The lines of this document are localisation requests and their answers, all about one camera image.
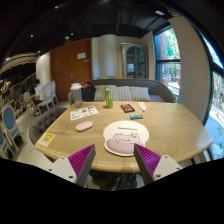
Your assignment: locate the striped cushion middle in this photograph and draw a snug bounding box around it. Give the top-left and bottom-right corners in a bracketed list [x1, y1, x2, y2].
[113, 86, 132, 101]

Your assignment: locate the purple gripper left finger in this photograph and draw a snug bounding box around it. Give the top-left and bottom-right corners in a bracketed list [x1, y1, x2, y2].
[46, 143, 97, 188]

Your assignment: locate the grey curved sofa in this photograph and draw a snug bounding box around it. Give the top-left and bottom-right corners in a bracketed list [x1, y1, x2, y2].
[82, 79, 175, 103]

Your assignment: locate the grey tufted armchair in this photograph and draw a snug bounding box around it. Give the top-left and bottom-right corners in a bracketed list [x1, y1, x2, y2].
[29, 107, 66, 145]

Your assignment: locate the seated person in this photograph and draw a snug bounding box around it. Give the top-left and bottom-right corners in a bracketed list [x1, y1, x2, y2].
[31, 79, 44, 106]

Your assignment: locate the blue white chair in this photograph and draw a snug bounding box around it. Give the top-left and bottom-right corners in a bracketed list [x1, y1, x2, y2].
[2, 105, 26, 151]

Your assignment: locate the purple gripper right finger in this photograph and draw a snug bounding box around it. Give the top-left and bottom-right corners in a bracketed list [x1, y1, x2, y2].
[133, 143, 183, 186]

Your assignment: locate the green drink bottle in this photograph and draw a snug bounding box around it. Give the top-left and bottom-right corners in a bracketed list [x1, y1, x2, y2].
[105, 89, 113, 109]

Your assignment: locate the striped cushion right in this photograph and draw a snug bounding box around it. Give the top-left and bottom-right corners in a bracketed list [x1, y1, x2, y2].
[130, 87, 151, 102]

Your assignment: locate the striped cushion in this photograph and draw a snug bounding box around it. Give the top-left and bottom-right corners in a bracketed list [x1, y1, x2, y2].
[94, 85, 115, 102]
[113, 86, 132, 101]
[130, 87, 151, 102]

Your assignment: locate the arched cabinet mirror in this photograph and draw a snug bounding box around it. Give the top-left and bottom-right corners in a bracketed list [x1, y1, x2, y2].
[121, 43, 148, 79]

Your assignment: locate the yellow QR code sticker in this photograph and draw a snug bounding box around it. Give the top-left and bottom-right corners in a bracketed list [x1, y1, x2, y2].
[38, 133, 55, 147]

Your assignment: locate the black backpack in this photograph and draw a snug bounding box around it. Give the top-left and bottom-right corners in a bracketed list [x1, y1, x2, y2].
[81, 83, 96, 102]

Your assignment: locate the printed menu sheet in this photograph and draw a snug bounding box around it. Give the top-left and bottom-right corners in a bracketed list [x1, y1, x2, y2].
[70, 106, 99, 120]

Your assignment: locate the striped cushion left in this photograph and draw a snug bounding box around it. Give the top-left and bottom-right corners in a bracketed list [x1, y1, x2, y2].
[94, 85, 115, 102]

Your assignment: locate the black and red box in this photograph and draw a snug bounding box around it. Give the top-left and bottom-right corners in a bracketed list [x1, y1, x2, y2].
[121, 104, 135, 113]

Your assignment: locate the white small bottle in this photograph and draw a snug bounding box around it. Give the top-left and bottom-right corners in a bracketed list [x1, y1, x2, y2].
[138, 102, 146, 112]

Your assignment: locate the wooden door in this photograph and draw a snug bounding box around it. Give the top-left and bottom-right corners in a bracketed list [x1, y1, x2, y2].
[50, 38, 92, 102]

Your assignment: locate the white cartoon mouse pad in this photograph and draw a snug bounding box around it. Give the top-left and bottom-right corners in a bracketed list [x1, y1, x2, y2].
[103, 120, 149, 157]

